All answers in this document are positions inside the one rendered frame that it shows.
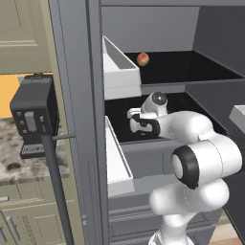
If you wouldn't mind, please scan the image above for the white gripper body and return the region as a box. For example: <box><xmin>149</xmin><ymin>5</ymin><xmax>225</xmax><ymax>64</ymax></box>
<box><xmin>126</xmin><ymin>107</ymin><xmax>144</xmax><ymax>121</ymax></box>

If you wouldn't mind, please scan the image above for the white door bin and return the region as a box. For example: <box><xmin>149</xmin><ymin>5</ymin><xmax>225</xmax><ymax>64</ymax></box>
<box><xmin>228</xmin><ymin>104</ymin><xmax>245</xmax><ymax>135</ymax></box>
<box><xmin>101</xmin><ymin>34</ymin><xmax>143</xmax><ymax>101</ymax></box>
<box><xmin>104</xmin><ymin>115</ymin><xmax>136</xmax><ymax>198</ymax></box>

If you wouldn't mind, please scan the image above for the red yellow round fruit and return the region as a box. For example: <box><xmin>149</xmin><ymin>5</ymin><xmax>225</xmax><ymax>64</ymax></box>
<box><xmin>136</xmin><ymin>52</ymin><xmax>150</xmax><ymax>67</ymax></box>

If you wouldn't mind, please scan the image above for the grey fridge door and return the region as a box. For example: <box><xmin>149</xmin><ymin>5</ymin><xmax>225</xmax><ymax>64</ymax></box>
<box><xmin>47</xmin><ymin>0</ymin><xmax>111</xmax><ymax>245</ymax></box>

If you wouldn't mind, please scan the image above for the grey fridge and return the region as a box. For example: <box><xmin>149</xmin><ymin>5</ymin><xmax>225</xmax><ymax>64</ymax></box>
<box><xmin>89</xmin><ymin>0</ymin><xmax>245</xmax><ymax>245</ymax></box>

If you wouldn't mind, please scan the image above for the grey fridge drawer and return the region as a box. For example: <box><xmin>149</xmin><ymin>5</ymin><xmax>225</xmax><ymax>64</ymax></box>
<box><xmin>108</xmin><ymin>190</ymin><xmax>223</xmax><ymax>245</ymax></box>

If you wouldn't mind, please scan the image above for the beige cupboard door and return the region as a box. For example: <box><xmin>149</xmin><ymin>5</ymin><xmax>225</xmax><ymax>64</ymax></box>
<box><xmin>0</xmin><ymin>202</ymin><xmax>82</xmax><ymax>245</ymax></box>

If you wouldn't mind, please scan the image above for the black coffee machine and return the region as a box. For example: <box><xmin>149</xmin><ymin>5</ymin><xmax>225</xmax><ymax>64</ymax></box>
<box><xmin>9</xmin><ymin>73</ymin><xmax>60</xmax><ymax>160</ymax></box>

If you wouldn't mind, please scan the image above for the beige drawer front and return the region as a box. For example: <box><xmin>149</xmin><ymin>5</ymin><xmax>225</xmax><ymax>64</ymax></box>
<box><xmin>0</xmin><ymin>181</ymin><xmax>77</xmax><ymax>206</ymax></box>

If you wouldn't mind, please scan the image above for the dark grey door handle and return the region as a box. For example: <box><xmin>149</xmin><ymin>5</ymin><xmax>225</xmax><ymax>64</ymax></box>
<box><xmin>39</xmin><ymin>133</ymin><xmax>77</xmax><ymax>245</ymax></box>

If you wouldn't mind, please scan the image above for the beige wall cupboard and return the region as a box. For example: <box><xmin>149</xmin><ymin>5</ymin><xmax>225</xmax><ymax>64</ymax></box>
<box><xmin>0</xmin><ymin>0</ymin><xmax>54</xmax><ymax>76</ymax></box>

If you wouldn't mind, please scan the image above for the grey cupboard handle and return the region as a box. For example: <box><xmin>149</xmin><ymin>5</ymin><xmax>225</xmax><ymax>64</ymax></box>
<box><xmin>5</xmin><ymin>215</ymin><xmax>21</xmax><ymax>242</ymax></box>
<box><xmin>0</xmin><ymin>225</ymin><xmax>8</xmax><ymax>245</ymax></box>

